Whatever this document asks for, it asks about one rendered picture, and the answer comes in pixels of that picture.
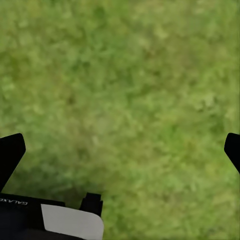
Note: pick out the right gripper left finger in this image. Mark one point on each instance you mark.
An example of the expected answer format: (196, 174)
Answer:
(12, 149)

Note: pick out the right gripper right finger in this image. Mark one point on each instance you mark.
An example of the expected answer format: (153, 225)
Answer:
(232, 149)

